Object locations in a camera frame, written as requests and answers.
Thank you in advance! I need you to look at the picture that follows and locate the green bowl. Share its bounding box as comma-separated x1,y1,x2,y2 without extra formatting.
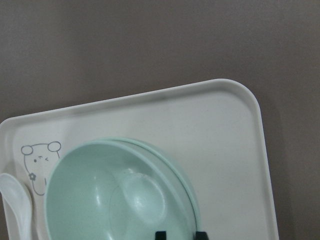
44,138,197,240
113,137,202,231

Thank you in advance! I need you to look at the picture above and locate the cream rabbit tray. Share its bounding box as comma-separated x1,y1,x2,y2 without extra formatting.
0,79,279,240

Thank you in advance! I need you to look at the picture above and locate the white ceramic spoon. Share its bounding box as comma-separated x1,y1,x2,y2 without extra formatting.
0,173,33,240

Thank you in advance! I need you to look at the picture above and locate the green bowl on tray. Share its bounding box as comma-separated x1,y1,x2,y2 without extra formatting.
113,137,202,231

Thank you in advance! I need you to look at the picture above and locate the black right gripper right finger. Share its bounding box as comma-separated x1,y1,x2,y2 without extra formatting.
195,231,208,240

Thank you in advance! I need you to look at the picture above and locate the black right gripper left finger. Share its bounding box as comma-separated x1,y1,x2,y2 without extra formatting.
154,231,167,240

